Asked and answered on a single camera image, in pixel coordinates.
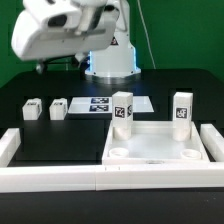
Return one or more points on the white marker base plate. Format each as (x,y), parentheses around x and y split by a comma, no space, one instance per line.
(94,105)

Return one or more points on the white square tabletop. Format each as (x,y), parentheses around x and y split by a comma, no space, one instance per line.
(152,142)

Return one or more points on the white U-shaped obstacle fence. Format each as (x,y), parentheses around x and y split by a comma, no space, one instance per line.
(100,177)

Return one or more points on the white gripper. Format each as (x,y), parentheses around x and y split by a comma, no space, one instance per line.
(44,32)

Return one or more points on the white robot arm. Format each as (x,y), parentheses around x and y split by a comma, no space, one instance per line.
(118,60)

